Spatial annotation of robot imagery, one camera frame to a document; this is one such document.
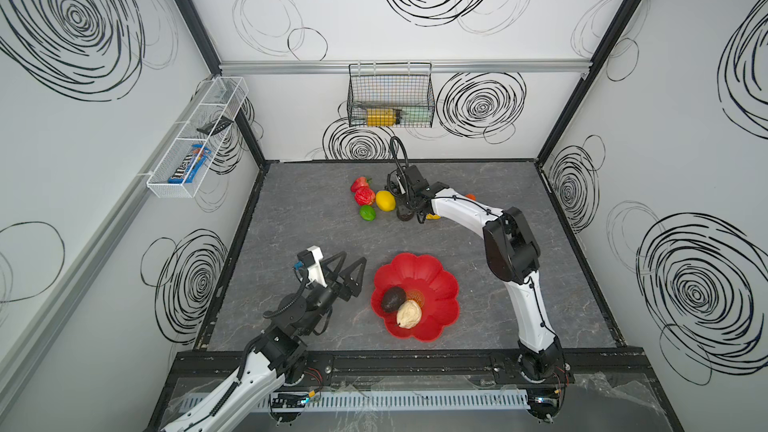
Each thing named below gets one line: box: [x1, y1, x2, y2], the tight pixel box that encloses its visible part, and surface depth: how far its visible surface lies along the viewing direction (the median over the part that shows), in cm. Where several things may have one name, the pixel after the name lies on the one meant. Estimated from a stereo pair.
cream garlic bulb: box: [396, 299, 422, 329], surface depth 79 cm
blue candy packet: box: [168, 144, 212, 184], surface depth 72 cm
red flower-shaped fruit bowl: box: [372, 253, 460, 341], surface depth 88 cm
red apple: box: [354, 186, 376, 206], surface depth 105 cm
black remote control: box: [196, 115, 234, 136], surface depth 82 cm
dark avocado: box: [382, 286, 406, 313], surface depth 82 cm
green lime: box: [359, 205, 377, 222], surface depth 103 cm
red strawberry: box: [350, 176, 373, 193], surface depth 111 cm
